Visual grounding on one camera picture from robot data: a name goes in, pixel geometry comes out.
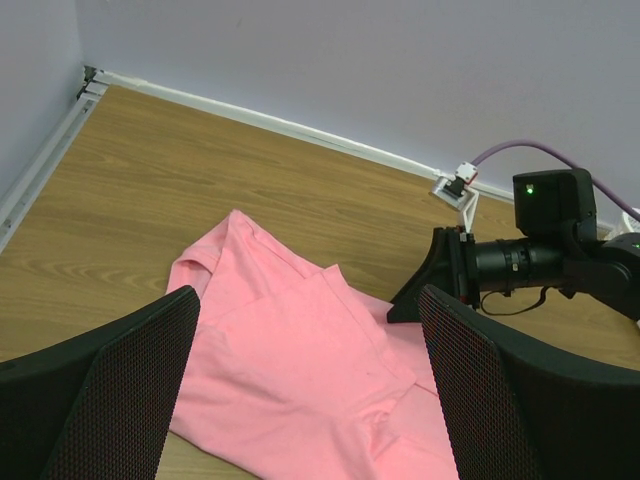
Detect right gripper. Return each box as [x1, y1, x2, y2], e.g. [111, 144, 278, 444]
[387, 227, 568, 323]

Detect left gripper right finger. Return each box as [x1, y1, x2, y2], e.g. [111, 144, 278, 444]
[419, 286, 639, 479]

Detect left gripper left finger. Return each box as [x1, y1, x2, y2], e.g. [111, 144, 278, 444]
[1, 286, 200, 479]

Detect pink t shirt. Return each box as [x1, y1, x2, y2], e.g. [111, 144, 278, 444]
[168, 210, 458, 479]

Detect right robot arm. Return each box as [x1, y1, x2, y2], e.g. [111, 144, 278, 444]
[387, 169, 639, 323]

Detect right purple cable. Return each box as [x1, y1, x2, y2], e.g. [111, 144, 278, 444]
[472, 139, 640, 221]

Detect aluminium frame rail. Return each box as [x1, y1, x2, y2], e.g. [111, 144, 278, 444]
[0, 64, 640, 251]

